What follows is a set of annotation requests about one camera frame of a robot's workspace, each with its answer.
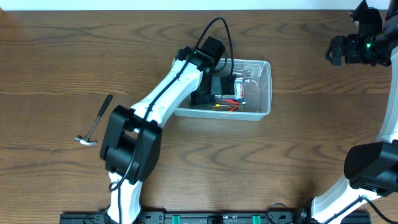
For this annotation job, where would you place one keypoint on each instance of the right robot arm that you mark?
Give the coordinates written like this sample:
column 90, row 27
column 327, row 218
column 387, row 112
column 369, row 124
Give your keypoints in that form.
column 370, row 170

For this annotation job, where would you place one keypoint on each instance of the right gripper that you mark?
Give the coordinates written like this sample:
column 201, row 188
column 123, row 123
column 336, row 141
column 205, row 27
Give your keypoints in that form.
column 352, row 42

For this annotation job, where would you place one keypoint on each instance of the small silver wrench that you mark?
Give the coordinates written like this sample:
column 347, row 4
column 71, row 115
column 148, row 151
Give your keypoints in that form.
column 243, row 73

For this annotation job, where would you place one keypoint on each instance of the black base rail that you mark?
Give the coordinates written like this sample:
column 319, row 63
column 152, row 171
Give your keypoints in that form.
column 273, row 215

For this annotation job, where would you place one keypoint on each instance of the small claw hammer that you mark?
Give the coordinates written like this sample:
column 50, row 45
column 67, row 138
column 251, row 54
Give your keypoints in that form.
column 86, row 141

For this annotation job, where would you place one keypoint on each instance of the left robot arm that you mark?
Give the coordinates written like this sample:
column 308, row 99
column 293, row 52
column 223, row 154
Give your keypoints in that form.
column 131, row 144

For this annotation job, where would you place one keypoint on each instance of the blue precision screwdriver set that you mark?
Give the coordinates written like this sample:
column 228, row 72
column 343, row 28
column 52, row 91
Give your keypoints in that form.
column 238, row 91

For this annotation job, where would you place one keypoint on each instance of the red handled pliers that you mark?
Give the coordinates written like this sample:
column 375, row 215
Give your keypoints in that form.
column 236, row 105

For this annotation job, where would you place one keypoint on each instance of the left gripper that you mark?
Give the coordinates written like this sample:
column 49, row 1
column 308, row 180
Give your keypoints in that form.
column 199, row 99

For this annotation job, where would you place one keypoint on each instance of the black yellow screwdriver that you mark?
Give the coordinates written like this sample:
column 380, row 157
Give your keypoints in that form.
column 222, row 106

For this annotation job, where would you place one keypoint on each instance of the clear plastic container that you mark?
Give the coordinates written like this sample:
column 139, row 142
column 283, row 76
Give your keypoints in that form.
column 257, row 95

